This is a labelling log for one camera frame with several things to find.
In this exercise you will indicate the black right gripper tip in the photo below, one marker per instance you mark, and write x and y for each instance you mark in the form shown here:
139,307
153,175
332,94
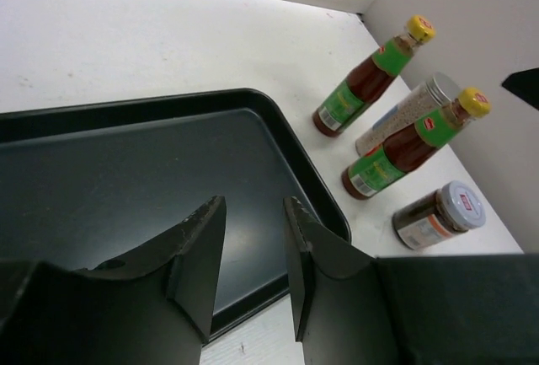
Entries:
524,85

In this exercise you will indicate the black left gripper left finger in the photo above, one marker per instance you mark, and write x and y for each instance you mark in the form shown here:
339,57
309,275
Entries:
151,305

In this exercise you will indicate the sesame jar silver lid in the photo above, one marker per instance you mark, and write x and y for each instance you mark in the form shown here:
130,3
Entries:
435,91

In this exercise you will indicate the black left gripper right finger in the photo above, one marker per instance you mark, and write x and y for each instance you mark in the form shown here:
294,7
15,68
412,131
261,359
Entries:
339,310

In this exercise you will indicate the sauce bottle yellow cap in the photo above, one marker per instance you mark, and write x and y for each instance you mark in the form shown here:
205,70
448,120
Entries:
366,83
407,149

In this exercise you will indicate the dark jar white lid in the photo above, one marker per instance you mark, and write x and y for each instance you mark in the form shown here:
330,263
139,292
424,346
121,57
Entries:
445,213

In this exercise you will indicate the black rectangular tray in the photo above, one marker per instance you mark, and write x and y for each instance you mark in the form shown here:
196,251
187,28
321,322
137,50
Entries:
83,184

